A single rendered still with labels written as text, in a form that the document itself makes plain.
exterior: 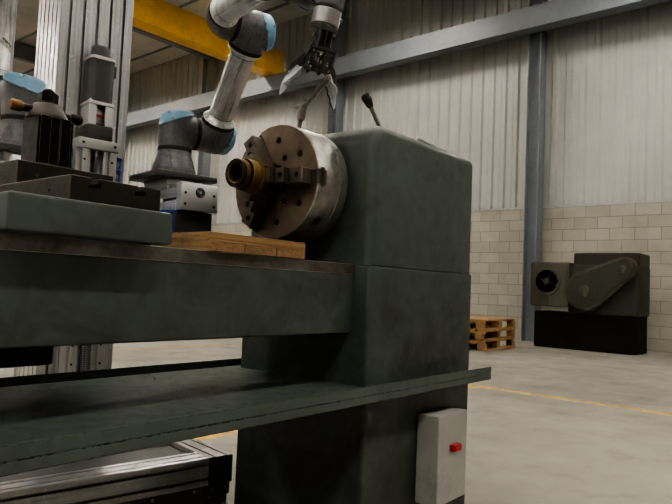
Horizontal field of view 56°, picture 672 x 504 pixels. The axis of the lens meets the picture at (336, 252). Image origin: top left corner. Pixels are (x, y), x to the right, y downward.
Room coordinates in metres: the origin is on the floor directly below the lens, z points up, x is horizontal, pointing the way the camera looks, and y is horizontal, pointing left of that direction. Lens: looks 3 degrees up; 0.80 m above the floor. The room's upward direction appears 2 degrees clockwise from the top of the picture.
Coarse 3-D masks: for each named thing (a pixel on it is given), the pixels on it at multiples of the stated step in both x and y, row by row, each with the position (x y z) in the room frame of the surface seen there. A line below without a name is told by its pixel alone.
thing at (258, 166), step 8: (232, 160) 1.60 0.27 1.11; (240, 160) 1.58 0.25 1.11; (248, 160) 1.60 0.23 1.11; (256, 160) 1.62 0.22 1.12; (232, 168) 1.61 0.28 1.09; (240, 168) 1.63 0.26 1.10; (248, 168) 1.58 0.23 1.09; (256, 168) 1.59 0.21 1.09; (264, 168) 1.61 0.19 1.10; (232, 176) 1.62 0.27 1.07; (240, 176) 1.64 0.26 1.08; (248, 176) 1.58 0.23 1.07; (256, 176) 1.59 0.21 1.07; (264, 176) 1.61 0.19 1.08; (232, 184) 1.59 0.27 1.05; (240, 184) 1.58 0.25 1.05; (248, 184) 1.60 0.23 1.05; (256, 184) 1.60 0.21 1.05; (264, 184) 1.64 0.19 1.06; (248, 192) 1.64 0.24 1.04; (256, 192) 1.63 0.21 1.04
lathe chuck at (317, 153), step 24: (288, 144) 1.67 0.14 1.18; (312, 144) 1.62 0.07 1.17; (312, 168) 1.62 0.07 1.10; (336, 168) 1.66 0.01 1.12; (240, 192) 1.78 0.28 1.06; (288, 192) 1.67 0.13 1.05; (312, 192) 1.61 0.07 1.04; (336, 192) 1.67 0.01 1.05; (288, 216) 1.66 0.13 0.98; (312, 216) 1.64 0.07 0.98; (288, 240) 1.73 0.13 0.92
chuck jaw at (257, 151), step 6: (252, 138) 1.70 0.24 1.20; (258, 138) 1.72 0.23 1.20; (246, 144) 1.72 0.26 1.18; (252, 144) 1.70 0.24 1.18; (258, 144) 1.70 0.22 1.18; (264, 144) 1.73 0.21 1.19; (246, 150) 1.72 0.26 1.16; (252, 150) 1.67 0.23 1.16; (258, 150) 1.69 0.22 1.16; (264, 150) 1.71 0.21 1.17; (246, 156) 1.69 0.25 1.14; (252, 156) 1.65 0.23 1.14; (258, 156) 1.67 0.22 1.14; (264, 156) 1.69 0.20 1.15; (264, 162) 1.68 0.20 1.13; (270, 162) 1.70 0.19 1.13
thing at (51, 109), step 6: (36, 102) 1.26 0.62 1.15; (42, 102) 1.26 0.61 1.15; (36, 108) 1.25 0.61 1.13; (42, 108) 1.25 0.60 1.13; (48, 108) 1.26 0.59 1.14; (54, 108) 1.27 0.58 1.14; (60, 108) 1.28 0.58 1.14; (30, 114) 1.25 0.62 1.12; (36, 114) 1.25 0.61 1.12; (48, 114) 1.25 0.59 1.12; (54, 114) 1.26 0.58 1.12; (60, 114) 1.27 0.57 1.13
